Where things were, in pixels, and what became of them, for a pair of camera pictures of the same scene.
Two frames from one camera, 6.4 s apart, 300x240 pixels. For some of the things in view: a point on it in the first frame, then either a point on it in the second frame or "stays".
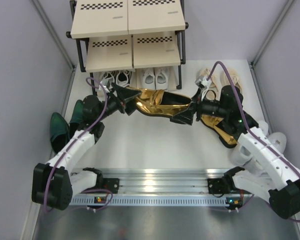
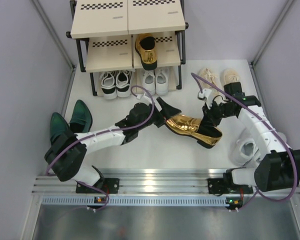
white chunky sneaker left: (250, 159) stays
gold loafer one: (210, 122) to (208, 136)
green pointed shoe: (77, 117) stays
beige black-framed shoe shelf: (115, 35) stays
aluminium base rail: (162, 181) stays
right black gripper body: (195, 107) to (216, 112)
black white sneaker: (109, 76) stays
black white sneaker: (122, 78) stays
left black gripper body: (117, 102) to (158, 118)
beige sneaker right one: (225, 80) stays
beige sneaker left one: (213, 92) stays
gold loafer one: (160, 103) to (145, 46)
